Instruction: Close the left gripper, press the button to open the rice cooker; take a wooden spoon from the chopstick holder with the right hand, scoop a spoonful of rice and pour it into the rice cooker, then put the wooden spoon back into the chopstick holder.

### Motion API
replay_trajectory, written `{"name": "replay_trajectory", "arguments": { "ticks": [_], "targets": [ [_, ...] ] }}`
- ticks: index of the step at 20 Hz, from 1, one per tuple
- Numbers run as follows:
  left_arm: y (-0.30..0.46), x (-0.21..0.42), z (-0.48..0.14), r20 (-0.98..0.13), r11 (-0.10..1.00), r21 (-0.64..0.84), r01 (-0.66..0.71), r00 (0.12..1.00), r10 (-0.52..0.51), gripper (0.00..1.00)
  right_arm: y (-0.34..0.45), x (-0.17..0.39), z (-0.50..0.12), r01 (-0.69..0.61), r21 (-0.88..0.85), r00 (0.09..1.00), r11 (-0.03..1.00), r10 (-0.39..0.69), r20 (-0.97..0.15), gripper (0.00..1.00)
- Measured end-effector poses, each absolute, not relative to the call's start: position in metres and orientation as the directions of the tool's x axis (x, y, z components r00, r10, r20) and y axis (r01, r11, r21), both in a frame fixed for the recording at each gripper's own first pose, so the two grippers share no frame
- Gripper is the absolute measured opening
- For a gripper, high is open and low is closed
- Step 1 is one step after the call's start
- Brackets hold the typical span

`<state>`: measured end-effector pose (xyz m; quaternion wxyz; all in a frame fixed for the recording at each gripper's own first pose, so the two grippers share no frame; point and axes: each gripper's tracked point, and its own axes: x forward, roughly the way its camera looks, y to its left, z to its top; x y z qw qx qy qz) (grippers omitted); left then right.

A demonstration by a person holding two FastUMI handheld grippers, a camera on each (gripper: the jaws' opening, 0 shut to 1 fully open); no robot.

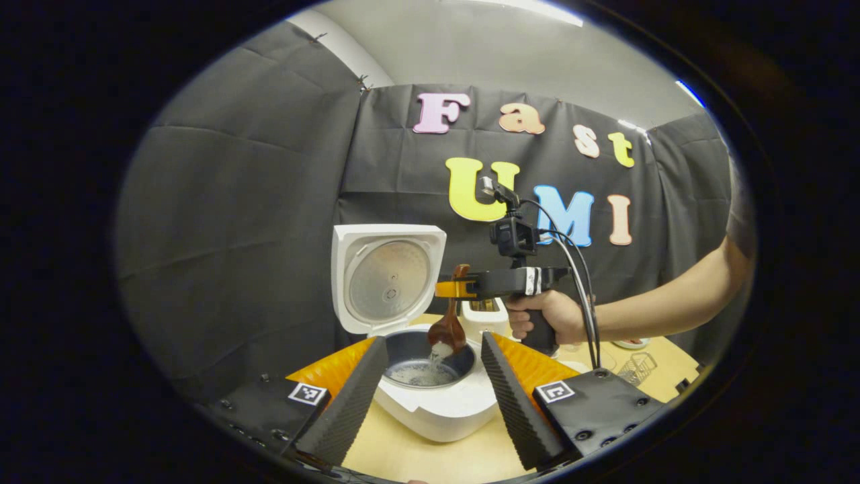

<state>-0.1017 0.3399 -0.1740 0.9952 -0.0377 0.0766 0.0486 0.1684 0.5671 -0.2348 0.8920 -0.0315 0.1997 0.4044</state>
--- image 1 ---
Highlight white toaster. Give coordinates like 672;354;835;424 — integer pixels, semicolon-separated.
460;298;512;344

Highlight grey shirt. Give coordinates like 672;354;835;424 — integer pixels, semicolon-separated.
726;158;759;259

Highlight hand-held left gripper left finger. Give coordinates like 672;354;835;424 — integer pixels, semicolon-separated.
198;336;389;471

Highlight brown wooden spoon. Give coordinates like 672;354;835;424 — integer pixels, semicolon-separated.
427;264;471;357

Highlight white rice grains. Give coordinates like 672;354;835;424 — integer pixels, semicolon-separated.
388;341;462;389

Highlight black backdrop cloth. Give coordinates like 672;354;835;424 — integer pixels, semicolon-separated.
114;22;734;404

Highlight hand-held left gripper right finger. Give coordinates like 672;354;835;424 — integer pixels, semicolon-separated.
480;331;666;471

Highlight white rice cooker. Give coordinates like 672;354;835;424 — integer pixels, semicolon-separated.
331;224;502;443

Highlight metal wire chopstick holder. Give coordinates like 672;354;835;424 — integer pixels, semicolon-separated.
617;353;658;386

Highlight black cable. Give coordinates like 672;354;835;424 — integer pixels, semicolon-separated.
521;200;601;369

